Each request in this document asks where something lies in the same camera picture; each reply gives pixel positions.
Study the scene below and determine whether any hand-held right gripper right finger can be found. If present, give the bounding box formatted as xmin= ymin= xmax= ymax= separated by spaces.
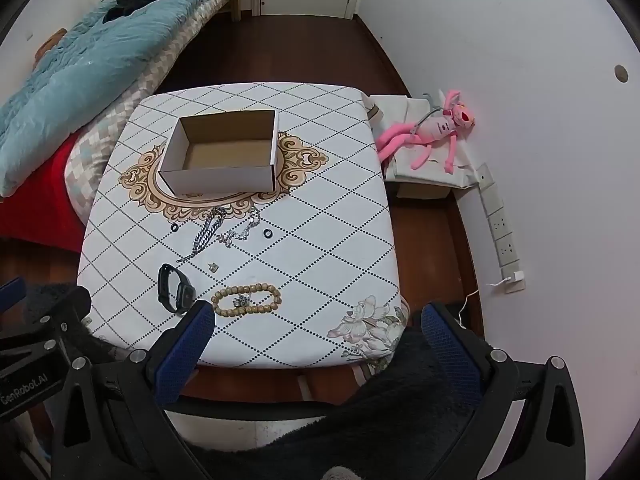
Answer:
xmin=421 ymin=302 xmax=587 ymax=480

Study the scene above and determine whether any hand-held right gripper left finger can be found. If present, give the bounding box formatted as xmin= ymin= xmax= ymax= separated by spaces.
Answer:
xmin=50 ymin=300 xmax=217 ymax=480

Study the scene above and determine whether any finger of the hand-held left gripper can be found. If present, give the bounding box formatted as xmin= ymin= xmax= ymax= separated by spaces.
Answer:
xmin=0 ymin=277 xmax=27 ymax=313
xmin=30 ymin=285 xmax=93 ymax=358

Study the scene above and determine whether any black smart band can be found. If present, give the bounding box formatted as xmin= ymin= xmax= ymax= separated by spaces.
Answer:
xmin=157 ymin=263 xmax=197 ymax=316

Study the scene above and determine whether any wooden bead bracelet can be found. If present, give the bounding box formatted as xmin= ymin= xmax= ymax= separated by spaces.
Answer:
xmin=211 ymin=283 xmax=284 ymax=318

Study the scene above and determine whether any dark chain necklace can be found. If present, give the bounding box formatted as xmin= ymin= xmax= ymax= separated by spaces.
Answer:
xmin=176 ymin=206 xmax=227 ymax=264

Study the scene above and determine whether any silver chain necklace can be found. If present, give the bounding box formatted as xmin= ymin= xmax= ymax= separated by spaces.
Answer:
xmin=216 ymin=206 xmax=262 ymax=249

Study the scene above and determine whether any cardboard box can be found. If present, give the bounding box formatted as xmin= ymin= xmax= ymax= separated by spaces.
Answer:
xmin=158 ymin=109 xmax=279 ymax=195

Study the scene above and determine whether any black fluffy garment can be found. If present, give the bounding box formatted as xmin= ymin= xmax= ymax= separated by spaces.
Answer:
xmin=25 ymin=282 xmax=482 ymax=480

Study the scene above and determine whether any red blanket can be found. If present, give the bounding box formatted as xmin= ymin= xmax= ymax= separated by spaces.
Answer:
xmin=0 ymin=132 xmax=89 ymax=254

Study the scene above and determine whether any white power strip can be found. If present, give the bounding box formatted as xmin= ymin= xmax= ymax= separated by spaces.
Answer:
xmin=477 ymin=162 xmax=527 ymax=294

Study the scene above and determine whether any white diamond-patterned tablecloth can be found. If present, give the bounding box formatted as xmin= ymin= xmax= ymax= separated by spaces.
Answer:
xmin=77 ymin=82 xmax=411 ymax=368

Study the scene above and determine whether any pink plush toy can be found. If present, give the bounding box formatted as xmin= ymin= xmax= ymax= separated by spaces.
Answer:
xmin=375 ymin=89 xmax=476 ymax=174

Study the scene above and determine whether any light blue duvet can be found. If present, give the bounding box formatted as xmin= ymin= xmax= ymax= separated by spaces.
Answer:
xmin=0 ymin=0 xmax=254 ymax=199

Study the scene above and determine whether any grey clothes hanger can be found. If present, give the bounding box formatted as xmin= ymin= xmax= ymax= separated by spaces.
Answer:
xmin=409 ymin=92 xmax=449 ymax=134

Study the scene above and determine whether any white cloth bag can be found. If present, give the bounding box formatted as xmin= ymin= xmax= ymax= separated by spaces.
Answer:
xmin=367 ymin=93 xmax=482 ymax=192

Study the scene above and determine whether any brown pillow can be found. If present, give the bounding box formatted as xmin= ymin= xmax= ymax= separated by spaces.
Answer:
xmin=34 ymin=28 xmax=69 ymax=67

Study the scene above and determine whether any white charger with cable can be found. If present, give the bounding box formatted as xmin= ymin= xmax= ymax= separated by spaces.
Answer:
xmin=454 ymin=270 xmax=525 ymax=322

